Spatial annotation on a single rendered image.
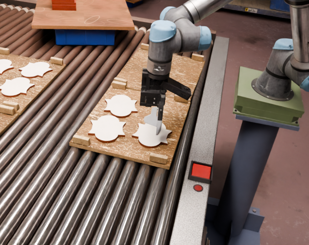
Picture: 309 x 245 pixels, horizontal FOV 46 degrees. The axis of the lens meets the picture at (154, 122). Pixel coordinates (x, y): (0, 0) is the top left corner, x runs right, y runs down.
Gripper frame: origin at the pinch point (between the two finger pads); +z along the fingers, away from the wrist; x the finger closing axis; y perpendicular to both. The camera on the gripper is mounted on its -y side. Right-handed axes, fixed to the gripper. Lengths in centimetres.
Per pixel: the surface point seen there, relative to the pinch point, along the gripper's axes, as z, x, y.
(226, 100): 100, -181, -71
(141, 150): 6.0, 8.8, 5.4
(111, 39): 4, -76, 25
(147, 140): 4.9, 4.4, 3.5
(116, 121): 4.9, -5.1, 15.3
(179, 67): 6, -55, -10
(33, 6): 7, -121, 79
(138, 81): 6.1, -37.5, 8.7
